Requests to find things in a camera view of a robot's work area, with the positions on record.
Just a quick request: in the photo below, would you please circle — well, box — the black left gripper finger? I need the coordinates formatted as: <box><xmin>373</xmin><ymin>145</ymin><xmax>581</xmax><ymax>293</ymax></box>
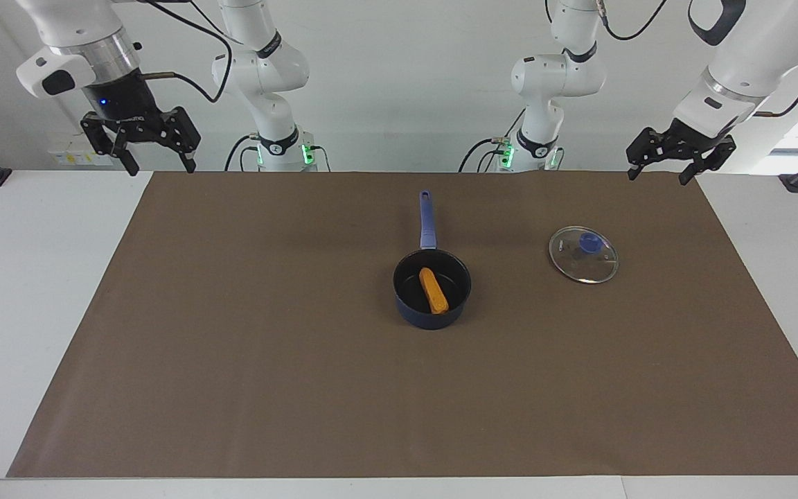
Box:
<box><xmin>625</xmin><ymin>127</ymin><xmax>663</xmax><ymax>182</ymax></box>
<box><xmin>678</xmin><ymin>135</ymin><xmax>738</xmax><ymax>187</ymax></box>

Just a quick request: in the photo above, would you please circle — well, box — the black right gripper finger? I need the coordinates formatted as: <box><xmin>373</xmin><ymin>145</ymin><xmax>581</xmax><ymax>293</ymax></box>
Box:
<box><xmin>80</xmin><ymin>114</ymin><xmax>141</xmax><ymax>177</ymax></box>
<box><xmin>162</xmin><ymin>105</ymin><xmax>202</xmax><ymax>174</ymax></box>

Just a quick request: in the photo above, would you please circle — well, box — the black base cable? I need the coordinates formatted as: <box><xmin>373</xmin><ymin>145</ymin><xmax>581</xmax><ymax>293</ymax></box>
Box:
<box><xmin>458</xmin><ymin>107</ymin><xmax>526</xmax><ymax>173</ymax></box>
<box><xmin>224</xmin><ymin>134</ymin><xmax>261</xmax><ymax>173</ymax></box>

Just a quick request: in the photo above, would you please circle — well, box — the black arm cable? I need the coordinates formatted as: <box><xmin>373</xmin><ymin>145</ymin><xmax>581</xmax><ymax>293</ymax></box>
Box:
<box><xmin>596</xmin><ymin>0</ymin><xmax>798</xmax><ymax>119</ymax></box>
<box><xmin>137</xmin><ymin>0</ymin><xmax>234</xmax><ymax>105</ymax></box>

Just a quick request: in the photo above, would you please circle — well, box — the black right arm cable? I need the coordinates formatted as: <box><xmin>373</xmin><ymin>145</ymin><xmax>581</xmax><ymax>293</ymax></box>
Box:
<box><xmin>137</xmin><ymin>0</ymin><xmax>234</xmax><ymax>105</ymax></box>

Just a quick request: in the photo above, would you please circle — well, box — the blue pot with handle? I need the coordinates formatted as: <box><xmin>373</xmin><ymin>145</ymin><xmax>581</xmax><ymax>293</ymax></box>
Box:
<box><xmin>393</xmin><ymin>191</ymin><xmax>472</xmax><ymax>331</ymax></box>

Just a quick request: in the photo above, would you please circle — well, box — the yellow corn cob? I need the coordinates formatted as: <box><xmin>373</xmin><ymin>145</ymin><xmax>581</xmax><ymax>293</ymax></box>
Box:
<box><xmin>419</xmin><ymin>268</ymin><xmax>450</xmax><ymax>315</ymax></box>

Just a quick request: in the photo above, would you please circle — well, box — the glass lid with blue knob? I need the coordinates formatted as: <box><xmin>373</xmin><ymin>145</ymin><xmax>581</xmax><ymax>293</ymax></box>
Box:
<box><xmin>549</xmin><ymin>226</ymin><xmax>619</xmax><ymax>285</ymax></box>

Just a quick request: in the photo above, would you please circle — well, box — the black right base cable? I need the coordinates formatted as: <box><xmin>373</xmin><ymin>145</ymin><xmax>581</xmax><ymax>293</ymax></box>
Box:
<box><xmin>224</xmin><ymin>134</ymin><xmax>261</xmax><ymax>173</ymax></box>

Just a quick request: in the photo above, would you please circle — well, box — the black left base cable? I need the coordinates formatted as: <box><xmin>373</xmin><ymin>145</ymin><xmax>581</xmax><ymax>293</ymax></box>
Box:
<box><xmin>458</xmin><ymin>107</ymin><xmax>526</xmax><ymax>173</ymax></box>

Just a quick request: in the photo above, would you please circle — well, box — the brown table mat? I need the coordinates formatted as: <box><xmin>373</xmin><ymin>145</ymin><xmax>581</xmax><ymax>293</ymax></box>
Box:
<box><xmin>6</xmin><ymin>171</ymin><xmax>798</xmax><ymax>479</ymax></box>

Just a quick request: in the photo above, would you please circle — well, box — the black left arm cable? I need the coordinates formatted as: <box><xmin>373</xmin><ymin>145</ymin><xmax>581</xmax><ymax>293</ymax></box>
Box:
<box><xmin>596</xmin><ymin>0</ymin><xmax>798</xmax><ymax>119</ymax></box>

